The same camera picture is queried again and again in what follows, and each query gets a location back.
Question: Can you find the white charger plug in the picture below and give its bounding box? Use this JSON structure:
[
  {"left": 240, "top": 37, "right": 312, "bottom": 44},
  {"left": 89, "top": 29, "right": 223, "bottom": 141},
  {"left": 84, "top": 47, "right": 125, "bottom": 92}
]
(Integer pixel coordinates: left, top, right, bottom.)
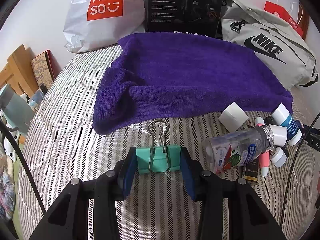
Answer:
[{"left": 218, "top": 102, "right": 248, "bottom": 133}]

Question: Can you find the teal binder clip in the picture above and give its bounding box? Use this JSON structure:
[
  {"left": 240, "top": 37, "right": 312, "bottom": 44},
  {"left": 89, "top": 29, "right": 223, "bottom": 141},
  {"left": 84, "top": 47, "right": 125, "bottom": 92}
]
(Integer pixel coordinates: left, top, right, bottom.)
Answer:
[{"left": 136, "top": 119, "right": 181, "bottom": 174}]

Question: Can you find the white Miniso shopping bag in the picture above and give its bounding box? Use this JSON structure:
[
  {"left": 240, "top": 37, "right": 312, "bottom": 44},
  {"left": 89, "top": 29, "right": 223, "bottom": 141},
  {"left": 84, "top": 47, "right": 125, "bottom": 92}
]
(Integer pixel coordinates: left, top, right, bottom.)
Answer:
[{"left": 63, "top": 0, "right": 145, "bottom": 53}]

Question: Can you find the wooden furniture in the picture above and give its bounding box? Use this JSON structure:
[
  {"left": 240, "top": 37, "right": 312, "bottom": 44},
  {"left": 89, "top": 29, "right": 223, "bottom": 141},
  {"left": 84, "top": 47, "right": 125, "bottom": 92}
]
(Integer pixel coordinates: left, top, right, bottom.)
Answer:
[{"left": 0, "top": 44, "right": 39, "bottom": 98}]

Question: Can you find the black gold small bottle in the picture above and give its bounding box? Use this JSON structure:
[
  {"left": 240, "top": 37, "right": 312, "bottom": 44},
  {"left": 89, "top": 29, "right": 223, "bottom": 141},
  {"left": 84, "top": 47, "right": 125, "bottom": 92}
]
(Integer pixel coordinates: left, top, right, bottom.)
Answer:
[{"left": 242, "top": 159, "right": 259, "bottom": 187}]

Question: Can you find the clear candy bottle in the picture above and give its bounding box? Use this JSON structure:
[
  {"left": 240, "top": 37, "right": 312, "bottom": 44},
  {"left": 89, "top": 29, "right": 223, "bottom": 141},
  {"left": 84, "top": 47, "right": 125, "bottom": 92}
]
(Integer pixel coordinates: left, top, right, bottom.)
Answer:
[{"left": 202, "top": 125, "right": 274, "bottom": 174}]

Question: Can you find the blue white tube bottle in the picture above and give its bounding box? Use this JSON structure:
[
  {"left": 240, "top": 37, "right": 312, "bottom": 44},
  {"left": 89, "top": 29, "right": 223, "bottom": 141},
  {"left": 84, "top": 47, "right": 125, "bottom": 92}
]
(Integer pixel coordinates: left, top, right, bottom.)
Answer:
[{"left": 271, "top": 103, "right": 302, "bottom": 146}]

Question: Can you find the red paper bag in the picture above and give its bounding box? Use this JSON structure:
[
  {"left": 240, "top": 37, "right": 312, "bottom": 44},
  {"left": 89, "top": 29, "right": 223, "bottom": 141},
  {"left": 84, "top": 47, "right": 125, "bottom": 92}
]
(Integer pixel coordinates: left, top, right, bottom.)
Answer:
[{"left": 264, "top": 0, "right": 310, "bottom": 40}]

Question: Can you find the brown notebook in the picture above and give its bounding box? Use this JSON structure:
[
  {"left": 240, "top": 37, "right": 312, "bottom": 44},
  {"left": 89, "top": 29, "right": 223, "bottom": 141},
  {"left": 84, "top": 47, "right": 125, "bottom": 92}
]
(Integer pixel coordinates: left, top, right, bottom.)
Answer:
[{"left": 31, "top": 50, "right": 58, "bottom": 89}]

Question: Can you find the pink highlighter pen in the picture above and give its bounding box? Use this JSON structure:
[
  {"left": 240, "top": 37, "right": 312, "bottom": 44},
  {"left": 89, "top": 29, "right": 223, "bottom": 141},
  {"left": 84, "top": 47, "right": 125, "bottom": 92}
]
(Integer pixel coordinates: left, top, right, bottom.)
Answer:
[{"left": 254, "top": 117, "right": 270, "bottom": 177}]

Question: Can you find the black headset box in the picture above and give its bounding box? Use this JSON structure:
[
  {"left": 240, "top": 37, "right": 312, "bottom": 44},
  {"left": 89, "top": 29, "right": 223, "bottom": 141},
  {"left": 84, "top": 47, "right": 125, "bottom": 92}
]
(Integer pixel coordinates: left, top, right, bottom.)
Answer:
[{"left": 145, "top": 0, "right": 223, "bottom": 38}]

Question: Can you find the grey Nike bag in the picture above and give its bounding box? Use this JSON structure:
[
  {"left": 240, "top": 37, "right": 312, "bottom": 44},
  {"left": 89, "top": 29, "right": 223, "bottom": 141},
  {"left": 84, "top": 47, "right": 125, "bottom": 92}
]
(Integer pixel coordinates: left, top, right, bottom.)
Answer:
[{"left": 220, "top": 0, "right": 319, "bottom": 90}]

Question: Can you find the black cable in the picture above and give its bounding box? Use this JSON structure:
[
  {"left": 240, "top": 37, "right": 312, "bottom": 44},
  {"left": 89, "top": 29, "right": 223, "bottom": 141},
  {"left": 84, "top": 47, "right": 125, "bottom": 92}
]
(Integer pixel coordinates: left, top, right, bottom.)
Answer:
[{"left": 0, "top": 119, "right": 47, "bottom": 215}]

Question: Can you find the striped bed quilt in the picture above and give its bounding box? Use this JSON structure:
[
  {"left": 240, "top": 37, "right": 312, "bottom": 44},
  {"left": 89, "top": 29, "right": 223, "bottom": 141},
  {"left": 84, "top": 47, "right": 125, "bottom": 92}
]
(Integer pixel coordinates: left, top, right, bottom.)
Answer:
[{"left": 23, "top": 45, "right": 319, "bottom": 239}]

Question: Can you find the small white cap adapter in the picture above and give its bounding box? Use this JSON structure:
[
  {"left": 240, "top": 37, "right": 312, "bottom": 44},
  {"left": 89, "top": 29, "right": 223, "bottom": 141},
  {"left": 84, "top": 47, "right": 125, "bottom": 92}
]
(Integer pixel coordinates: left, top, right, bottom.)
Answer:
[{"left": 270, "top": 147, "right": 287, "bottom": 168}]

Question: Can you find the purple towel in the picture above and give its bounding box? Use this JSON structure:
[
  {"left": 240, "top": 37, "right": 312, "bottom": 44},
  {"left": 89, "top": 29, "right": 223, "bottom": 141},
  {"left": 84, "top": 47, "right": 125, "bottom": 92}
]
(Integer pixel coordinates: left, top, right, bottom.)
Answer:
[{"left": 93, "top": 33, "right": 293, "bottom": 135}]

